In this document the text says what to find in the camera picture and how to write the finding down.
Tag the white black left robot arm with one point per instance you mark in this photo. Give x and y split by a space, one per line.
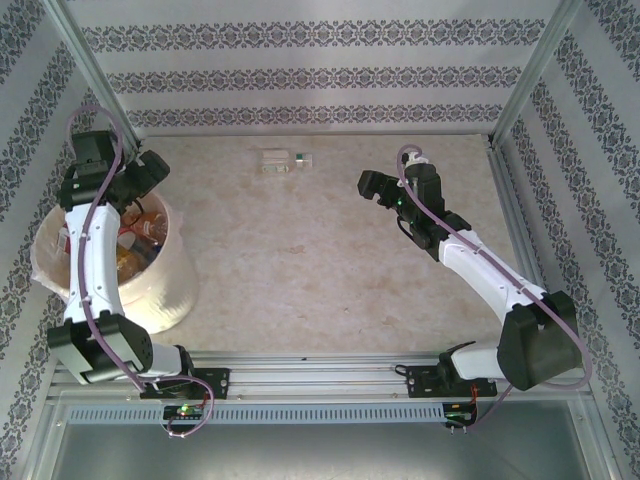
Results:
97 270

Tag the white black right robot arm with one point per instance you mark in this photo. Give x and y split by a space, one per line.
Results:
490 280

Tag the white round bin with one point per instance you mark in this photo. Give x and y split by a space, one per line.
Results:
170 300

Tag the small green white bottle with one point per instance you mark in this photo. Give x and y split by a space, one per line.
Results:
303 161

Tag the clear bottle white label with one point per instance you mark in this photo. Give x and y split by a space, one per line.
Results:
274 161

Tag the small circuit board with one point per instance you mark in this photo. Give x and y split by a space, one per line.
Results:
460 418
184 411

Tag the aluminium side rail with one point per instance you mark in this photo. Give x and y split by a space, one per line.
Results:
517 215

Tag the aluminium frame post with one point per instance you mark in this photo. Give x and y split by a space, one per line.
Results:
535 75
94 75
600 445

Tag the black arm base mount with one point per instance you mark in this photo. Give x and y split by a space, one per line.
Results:
210 382
425 382

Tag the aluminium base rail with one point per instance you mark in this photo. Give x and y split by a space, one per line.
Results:
320 375

